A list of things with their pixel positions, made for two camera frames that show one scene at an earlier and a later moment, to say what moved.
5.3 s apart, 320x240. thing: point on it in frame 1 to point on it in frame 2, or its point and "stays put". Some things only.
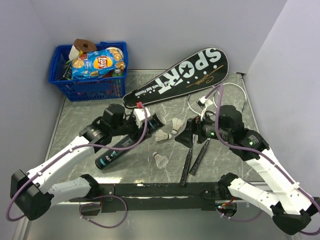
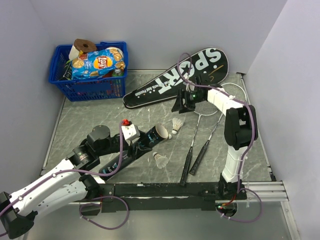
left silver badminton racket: x=192 y=103 stays put
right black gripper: x=194 y=126 to x=179 y=105
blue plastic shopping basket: x=84 y=89 stays put
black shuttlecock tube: x=154 y=121 to x=154 y=135
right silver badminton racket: x=231 y=94 stays put
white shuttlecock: x=161 y=161 stays put
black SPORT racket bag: x=206 y=68 stays put
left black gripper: x=136 y=136 to x=138 y=149
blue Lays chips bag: x=96 y=63 stays put
